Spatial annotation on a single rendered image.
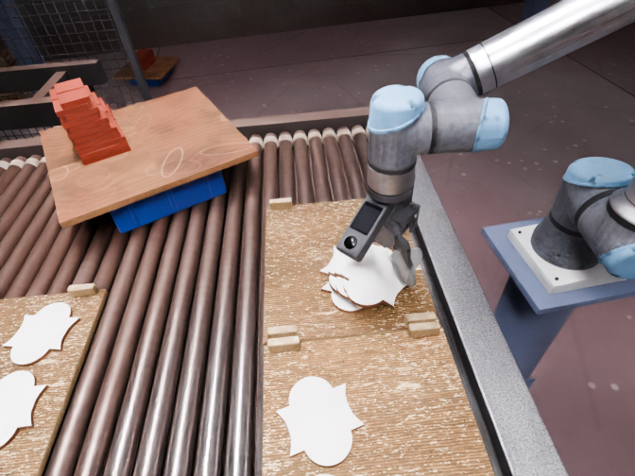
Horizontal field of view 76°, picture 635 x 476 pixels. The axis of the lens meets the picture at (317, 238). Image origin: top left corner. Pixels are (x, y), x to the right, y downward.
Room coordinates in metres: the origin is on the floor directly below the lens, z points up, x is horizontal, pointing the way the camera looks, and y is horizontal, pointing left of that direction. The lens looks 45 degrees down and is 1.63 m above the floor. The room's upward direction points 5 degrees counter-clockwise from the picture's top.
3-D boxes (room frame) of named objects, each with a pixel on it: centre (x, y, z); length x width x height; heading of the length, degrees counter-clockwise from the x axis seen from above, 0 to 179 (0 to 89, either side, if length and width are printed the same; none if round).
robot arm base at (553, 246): (0.64, -0.58, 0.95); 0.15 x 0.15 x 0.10
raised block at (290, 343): (0.41, 0.08, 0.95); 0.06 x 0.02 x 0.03; 91
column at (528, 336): (0.64, -0.59, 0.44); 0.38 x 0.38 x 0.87; 7
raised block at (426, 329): (0.41, -0.19, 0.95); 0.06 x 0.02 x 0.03; 91
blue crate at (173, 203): (0.99, 0.45, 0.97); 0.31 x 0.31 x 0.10; 28
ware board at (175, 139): (1.05, 0.48, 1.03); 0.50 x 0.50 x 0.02; 28
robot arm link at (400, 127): (0.53, -0.13, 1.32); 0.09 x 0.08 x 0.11; 87
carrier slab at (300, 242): (0.63, -0.05, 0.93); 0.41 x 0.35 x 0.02; 1
